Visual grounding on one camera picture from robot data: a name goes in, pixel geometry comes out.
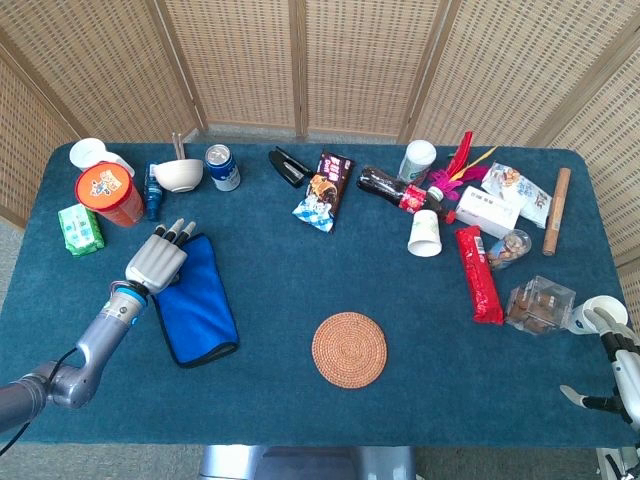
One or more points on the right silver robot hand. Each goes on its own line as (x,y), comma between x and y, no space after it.
(627,370)

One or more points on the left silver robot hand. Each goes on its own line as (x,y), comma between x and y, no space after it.
(155,262)

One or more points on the grey and blue cloth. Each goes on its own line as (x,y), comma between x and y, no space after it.
(200,305)

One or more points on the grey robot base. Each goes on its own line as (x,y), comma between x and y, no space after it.
(305,462)

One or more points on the small blue bottle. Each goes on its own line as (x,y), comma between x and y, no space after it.
(153,197)

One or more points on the white paper cup blue logo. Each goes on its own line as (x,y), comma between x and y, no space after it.
(612,306)

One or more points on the green tissue pack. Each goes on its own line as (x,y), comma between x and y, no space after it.
(80,230)

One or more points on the red tub with orange lid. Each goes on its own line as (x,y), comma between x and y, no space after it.
(107,190)

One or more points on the white ceramic bowl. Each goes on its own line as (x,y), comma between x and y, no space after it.
(177,175)

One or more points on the white stand part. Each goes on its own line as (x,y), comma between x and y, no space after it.
(617,465)

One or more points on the clear plastic snack box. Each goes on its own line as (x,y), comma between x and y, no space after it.
(540,305)

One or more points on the blue and white drink can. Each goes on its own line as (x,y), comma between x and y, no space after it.
(223,170)

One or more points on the white plastic cup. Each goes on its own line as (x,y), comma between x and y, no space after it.
(87,152)

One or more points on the black stapler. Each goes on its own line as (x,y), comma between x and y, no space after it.
(287,165)

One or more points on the wooden rolling pin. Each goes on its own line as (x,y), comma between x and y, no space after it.
(556,212)

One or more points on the red biscuit pack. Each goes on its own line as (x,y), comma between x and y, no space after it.
(479,275)

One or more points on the brown chocolate snack bag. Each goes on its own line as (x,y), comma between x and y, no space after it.
(325,192)

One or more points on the white snack bag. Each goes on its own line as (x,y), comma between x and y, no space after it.
(520,190)

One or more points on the blue table cloth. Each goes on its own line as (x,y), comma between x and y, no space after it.
(300,415)

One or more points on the white cardboard box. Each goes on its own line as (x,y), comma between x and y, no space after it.
(487,210)

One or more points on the round woven rattan coaster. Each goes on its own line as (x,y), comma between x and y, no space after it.
(350,350)

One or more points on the bamboo folding screen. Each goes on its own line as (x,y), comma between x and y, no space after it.
(250,60)

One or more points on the white paper cup green print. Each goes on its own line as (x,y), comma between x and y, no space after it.
(425,232)

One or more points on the cola bottle with red label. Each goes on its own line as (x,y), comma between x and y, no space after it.
(395,190)

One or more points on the colourful feather shuttlecock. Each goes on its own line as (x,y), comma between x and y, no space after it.
(450,177)

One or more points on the white and green lidded cup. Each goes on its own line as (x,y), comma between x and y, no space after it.
(416,160)

